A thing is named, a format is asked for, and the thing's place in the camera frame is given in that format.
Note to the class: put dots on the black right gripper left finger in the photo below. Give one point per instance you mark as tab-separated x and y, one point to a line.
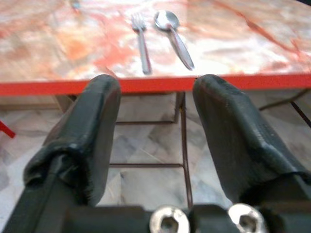
80	136

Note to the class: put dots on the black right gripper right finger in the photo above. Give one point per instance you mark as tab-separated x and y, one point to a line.
240	136

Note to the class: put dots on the red chair leg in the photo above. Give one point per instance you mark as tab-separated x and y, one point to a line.
6	128

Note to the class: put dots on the silver metal spoon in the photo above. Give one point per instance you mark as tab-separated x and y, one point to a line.
178	41

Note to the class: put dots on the silver metal fork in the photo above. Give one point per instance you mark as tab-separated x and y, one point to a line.
143	41

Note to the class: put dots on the red-edged marble-pattern table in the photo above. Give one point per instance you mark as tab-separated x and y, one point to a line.
155	48

